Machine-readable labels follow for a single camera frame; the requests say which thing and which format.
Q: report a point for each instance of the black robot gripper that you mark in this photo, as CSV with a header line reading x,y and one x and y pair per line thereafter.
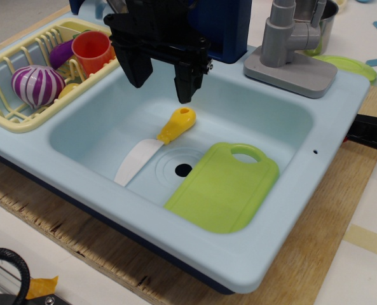
x,y
159,30

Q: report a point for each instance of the yellow handled white toy knife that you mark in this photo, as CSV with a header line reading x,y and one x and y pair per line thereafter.
x,y
180,121

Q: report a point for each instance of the green plastic cutting board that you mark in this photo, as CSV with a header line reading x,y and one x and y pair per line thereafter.
x,y
225,188

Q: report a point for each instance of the wooden base board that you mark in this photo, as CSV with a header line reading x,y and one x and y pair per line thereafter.
x,y
330,256

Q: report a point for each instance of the orange plastic cup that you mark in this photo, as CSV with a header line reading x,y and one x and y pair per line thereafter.
x,y
92,50

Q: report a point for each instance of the dark blue plastic box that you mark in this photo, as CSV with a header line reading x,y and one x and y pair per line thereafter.
x,y
224,23

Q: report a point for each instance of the light blue toy sink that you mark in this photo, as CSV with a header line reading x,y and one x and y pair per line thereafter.
x,y
78,151

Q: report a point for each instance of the yellow toy piece in rack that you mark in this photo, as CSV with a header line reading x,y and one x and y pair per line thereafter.
x,y
67,89

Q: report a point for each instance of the purple toy eggplant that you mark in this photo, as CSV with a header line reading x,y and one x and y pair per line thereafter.
x,y
61,54

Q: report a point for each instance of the grey toy faucet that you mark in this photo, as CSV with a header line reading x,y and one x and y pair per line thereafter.
x,y
277,61

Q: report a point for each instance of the purple white toy onion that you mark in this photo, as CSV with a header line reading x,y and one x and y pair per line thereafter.
x,y
37,85

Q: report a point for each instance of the cream dish drying rack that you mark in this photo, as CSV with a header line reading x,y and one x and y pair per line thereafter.
x,y
15,115

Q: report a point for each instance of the stainless steel pot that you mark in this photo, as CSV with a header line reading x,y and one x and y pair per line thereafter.
x,y
303,13

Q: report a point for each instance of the green plastic plate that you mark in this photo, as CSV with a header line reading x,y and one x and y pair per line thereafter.
x,y
350,65

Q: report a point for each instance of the black clamp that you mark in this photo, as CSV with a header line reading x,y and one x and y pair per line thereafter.
x,y
363,131

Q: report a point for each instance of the yellow tape piece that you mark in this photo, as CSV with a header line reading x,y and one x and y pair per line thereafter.
x,y
40,287

